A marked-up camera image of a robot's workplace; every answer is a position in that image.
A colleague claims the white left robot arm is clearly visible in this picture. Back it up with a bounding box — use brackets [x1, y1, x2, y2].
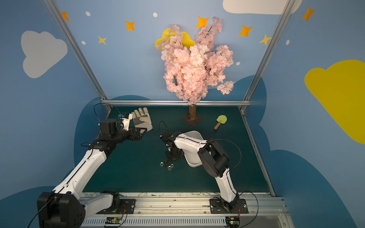
[37, 118, 147, 228]

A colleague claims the right green circuit board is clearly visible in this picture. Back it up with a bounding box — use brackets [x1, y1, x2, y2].
[225, 217, 240, 228]

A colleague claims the aluminium back frame rail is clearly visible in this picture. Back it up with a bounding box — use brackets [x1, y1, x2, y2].
[101, 100, 251, 106]

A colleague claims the green toy paddle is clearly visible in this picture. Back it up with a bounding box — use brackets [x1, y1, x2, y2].
[214, 115, 227, 130]

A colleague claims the white storage box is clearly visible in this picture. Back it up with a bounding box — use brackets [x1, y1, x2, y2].
[179, 131, 207, 168]

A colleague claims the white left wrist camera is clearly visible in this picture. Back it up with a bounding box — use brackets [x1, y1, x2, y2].
[118, 112, 133, 131]

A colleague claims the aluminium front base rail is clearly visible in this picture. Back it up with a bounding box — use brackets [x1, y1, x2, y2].
[79, 192, 294, 228]

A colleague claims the white canvas work glove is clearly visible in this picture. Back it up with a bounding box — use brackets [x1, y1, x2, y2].
[132, 107, 153, 131]

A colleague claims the dark tree base plate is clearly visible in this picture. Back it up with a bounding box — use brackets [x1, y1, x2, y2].
[181, 113, 205, 128]

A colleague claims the aluminium left frame post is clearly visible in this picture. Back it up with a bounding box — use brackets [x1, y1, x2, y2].
[43, 0, 108, 101]

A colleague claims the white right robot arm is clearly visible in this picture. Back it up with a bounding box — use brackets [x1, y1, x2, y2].
[160, 131, 239, 210]

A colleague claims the left green circuit board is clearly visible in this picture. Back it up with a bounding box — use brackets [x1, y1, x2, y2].
[105, 217, 123, 226]

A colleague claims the pink blossom artificial tree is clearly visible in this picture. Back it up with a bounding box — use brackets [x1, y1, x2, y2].
[155, 17, 234, 121]

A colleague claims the aluminium frame post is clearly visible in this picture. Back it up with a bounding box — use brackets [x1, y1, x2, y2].
[244, 0, 296, 104]
[43, 0, 108, 101]

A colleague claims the pile of steel nuts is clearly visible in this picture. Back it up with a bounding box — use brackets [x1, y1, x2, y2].
[160, 161, 174, 170]

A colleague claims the aluminium right frame post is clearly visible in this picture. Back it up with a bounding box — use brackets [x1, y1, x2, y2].
[244, 0, 296, 104]

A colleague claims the green circuit board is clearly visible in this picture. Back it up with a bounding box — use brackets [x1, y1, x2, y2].
[105, 217, 123, 226]
[225, 217, 240, 228]

